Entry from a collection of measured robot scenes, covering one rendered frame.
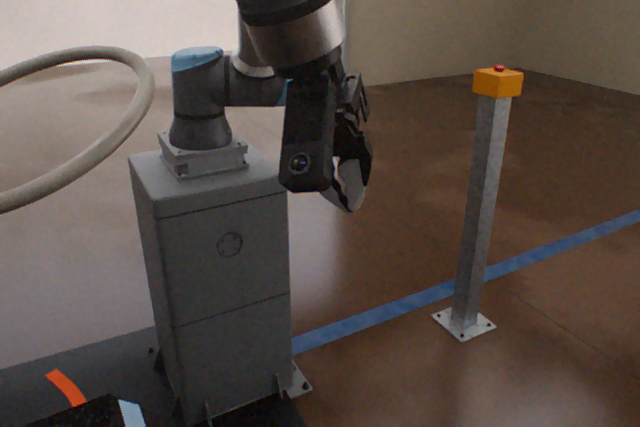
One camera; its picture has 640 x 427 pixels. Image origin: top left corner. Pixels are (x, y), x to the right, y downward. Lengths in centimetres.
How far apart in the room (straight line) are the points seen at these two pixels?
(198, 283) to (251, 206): 28
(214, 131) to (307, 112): 103
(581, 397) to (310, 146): 181
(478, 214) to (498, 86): 50
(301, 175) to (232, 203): 102
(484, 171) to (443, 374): 78
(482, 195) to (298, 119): 153
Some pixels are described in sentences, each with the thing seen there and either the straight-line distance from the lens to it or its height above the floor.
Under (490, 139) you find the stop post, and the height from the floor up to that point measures 85.
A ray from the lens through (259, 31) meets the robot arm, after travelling 47.
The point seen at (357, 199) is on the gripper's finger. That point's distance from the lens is 59.
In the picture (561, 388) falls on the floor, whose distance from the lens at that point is 217.
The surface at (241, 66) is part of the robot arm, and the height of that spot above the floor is 116.
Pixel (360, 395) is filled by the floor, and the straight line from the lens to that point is 197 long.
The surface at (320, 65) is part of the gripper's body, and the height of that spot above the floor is 133.
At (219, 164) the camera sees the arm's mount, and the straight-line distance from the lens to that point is 153.
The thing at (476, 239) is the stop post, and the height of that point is 44.
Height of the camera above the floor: 142
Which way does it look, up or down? 24 degrees down
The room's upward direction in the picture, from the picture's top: straight up
